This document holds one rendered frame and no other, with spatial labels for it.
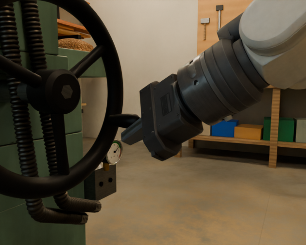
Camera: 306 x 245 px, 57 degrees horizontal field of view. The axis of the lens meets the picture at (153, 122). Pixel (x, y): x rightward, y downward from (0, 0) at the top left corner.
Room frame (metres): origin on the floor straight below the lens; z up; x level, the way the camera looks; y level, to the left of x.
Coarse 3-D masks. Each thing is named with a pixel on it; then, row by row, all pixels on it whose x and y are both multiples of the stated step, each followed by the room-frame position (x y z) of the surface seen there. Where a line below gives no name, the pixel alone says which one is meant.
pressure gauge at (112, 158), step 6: (114, 144) 0.67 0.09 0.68; (120, 144) 0.69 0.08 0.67; (114, 150) 0.67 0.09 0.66; (120, 150) 0.69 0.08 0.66; (108, 156) 0.65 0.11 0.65; (114, 156) 0.67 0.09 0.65; (120, 156) 0.69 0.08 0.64; (102, 162) 0.68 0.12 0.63; (108, 162) 0.65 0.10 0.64; (114, 162) 0.67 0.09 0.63; (108, 168) 0.68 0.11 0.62
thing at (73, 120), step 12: (0, 108) 0.50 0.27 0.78; (0, 120) 0.50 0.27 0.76; (12, 120) 0.52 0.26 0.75; (36, 120) 0.56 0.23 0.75; (72, 120) 0.64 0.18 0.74; (0, 132) 0.50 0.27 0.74; (12, 132) 0.52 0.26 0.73; (36, 132) 0.56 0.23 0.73; (72, 132) 0.64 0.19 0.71; (0, 144) 0.50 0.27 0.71
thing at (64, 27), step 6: (60, 24) 3.51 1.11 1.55; (66, 24) 3.52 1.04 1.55; (72, 24) 3.62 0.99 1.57; (60, 30) 3.60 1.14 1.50; (66, 30) 3.67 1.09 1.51; (72, 30) 3.71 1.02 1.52; (78, 30) 3.87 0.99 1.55; (84, 30) 3.87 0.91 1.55; (60, 36) 4.01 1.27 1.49; (66, 36) 3.97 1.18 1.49; (72, 36) 3.92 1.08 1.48; (78, 36) 3.89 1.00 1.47; (84, 36) 4.17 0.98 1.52; (90, 36) 4.26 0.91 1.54
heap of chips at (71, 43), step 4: (60, 40) 0.72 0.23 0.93; (64, 40) 0.71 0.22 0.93; (68, 40) 0.70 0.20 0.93; (72, 40) 0.70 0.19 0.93; (76, 40) 0.70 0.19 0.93; (80, 40) 0.72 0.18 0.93; (60, 44) 0.70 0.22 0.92; (64, 44) 0.70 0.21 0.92; (68, 44) 0.69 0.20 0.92; (72, 44) 0.69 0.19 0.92; (76, 44) 0.69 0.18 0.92; (80, 44) 0.69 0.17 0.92; (84, 44) 0.70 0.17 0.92; (88, 44) 0.72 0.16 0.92; (68, 48) 0.69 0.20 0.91; (72, 48) 0.68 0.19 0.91; (76, 48) 0.68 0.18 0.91; (80, 48) 0.69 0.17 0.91; (84, 48) 0.70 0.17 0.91; (88, 48) 0.71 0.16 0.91; (92, 48) 0.73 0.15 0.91
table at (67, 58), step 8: (64, 48) 0.63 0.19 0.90; (24, 56) 0.44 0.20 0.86; (48, 56) 0.48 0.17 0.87; (56, 56) 0.49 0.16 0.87; (64, 56) 0.51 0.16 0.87; (72, 56) 0.65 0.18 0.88; (80, 56) 0.67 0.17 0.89; (24, 64) 0.44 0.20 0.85; (48, 64) 0.48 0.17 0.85; (56, 64) 0.49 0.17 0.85; (64, 64) 0.51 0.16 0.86; (72, 64) 0.65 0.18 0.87; (96, 64) 0.71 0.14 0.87; (0, 72) 0.48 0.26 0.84; (88, 72) 0.69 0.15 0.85; (96, 72) 0.71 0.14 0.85; (104, 72) 0.74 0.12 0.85
